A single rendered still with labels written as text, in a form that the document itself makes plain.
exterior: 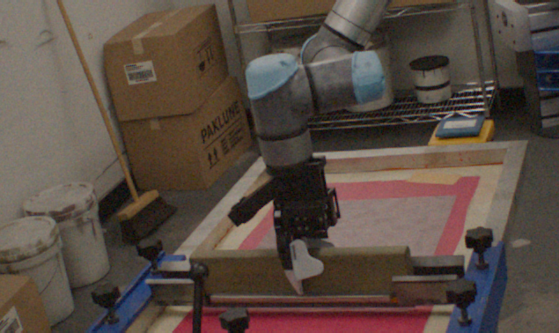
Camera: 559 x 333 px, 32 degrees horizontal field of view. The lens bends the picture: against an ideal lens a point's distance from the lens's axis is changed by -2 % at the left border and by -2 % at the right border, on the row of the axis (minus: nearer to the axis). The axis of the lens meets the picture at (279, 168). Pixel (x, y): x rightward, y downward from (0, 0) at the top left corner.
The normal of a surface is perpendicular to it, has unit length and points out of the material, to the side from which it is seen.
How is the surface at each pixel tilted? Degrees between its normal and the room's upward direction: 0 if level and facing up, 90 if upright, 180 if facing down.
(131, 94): 90
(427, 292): 90
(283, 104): 90
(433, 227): 0
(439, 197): 0
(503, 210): 0
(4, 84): 90
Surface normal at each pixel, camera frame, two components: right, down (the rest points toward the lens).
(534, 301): -0.19, -0.92
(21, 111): 0.93, -0.05
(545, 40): 0.09, 0.33
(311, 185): -0.32, 0.39
